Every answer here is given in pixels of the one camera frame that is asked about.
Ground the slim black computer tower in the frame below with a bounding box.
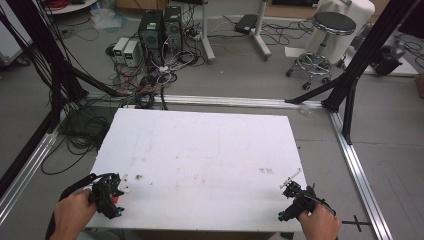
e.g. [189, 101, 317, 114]
[163, 5, 184, 52]

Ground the large black computer tower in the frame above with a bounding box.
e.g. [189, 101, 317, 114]
[137, 9, 165, 67]

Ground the person's right hand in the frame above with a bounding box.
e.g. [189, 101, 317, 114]
[297, 203, 343, 240]

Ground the black frame strut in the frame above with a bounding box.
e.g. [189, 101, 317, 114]
[0, 0, 128, 198]
[284, 0, 424, 146]

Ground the tangle of floor cables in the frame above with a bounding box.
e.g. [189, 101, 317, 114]
[39, 6, 208, 176]

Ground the aluminium floor rail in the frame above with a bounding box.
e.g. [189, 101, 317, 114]
[85, 93, 325, 110]
[327, 110, 395, 240]
[0, 109, 68, 226]

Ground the white flat platform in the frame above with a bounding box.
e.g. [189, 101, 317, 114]
[342, 49, 420, 78]

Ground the black round chrome stool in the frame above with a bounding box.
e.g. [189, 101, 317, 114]
[285, 11, 358, 92]

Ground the flat black box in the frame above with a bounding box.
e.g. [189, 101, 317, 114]
[233, 13, 259, 36]

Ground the white power supply unit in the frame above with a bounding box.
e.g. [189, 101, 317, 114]
[112, 36, 130, 65]
[122, 39, 141, 68]

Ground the clear plastic bag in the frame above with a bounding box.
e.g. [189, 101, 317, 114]
[89, 7, 129, 32]

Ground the black device on platform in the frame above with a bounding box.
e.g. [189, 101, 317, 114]
[372, 42, 407, 77]

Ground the white cloth cover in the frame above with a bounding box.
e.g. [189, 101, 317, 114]
[304, 0, 377, 65]

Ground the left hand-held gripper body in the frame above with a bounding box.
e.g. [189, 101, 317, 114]
[88, 172, 126, 220]

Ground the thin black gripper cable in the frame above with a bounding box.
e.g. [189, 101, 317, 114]
[308, 183, 337, 216]

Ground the white panel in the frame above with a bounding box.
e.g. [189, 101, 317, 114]
[0, 0, 34, 66]

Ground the white stand leg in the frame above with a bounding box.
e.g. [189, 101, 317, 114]
[250, 0, 273, 62]
[199, 0, 217, 65]

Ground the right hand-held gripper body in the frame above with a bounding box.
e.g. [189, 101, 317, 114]
[277, 180, 326, 223]

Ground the person's left hand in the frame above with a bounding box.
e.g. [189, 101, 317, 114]
[49, 189, 98, 240]

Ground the white round table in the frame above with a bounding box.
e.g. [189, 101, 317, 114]
[42, 0, 99, 16]

